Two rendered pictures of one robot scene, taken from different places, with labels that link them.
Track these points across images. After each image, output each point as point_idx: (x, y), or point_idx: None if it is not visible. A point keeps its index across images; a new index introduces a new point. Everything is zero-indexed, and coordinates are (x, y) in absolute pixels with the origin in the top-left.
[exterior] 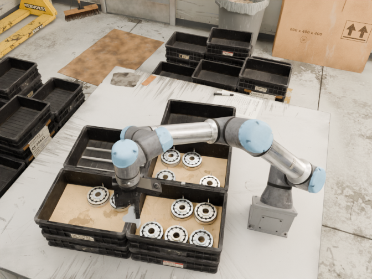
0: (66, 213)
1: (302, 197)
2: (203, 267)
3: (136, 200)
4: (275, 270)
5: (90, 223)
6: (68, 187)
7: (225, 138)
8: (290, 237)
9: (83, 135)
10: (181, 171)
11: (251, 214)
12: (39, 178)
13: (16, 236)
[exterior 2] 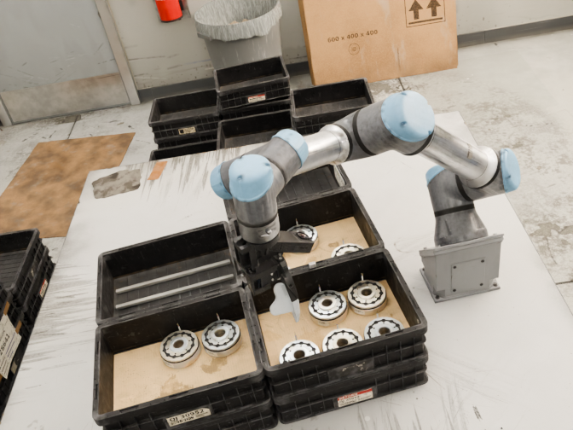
0: (139, 398)
1: (489, 229)
2: (404, 379)
3: (283, 266)
4: (511, 338)
5: None
6: (118, 359)
7: (362, 142)
8: (504, 287)
9: (104, 270)
10: (293, 260)
11: (434, 272)
12: (49, 380)
13: None
